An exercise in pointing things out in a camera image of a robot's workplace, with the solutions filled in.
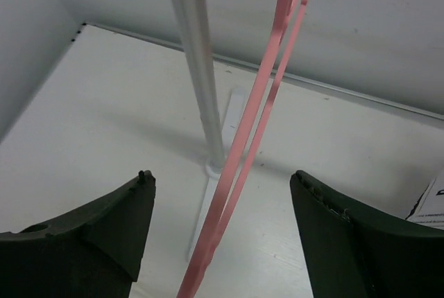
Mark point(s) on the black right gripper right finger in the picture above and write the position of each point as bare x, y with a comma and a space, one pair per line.
354, 250

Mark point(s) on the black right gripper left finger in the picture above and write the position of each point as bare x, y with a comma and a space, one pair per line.
95, 250

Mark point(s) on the pink plastic hanger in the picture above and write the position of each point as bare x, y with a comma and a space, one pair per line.
286, 25

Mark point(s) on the black white newsprint shirt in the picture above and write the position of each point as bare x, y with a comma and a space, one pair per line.
429, 208

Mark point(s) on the white silver clothes rack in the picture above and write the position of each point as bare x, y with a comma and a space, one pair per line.
195, 37

